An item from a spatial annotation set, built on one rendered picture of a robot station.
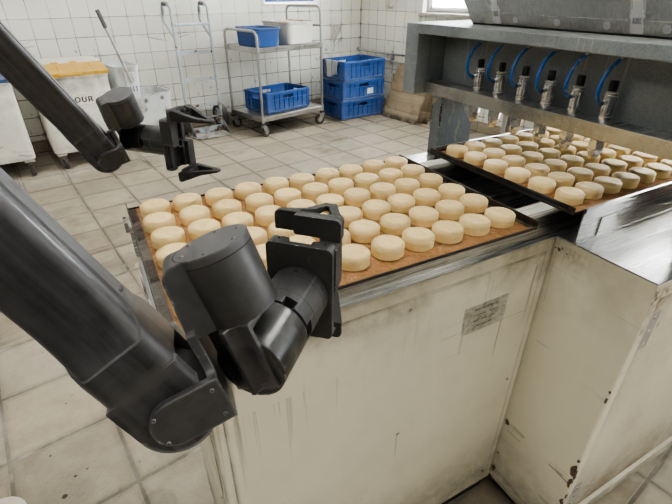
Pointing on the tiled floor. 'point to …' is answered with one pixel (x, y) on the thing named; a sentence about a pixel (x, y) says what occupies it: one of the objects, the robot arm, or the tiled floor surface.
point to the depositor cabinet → (590, 365)
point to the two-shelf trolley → (260, 77)
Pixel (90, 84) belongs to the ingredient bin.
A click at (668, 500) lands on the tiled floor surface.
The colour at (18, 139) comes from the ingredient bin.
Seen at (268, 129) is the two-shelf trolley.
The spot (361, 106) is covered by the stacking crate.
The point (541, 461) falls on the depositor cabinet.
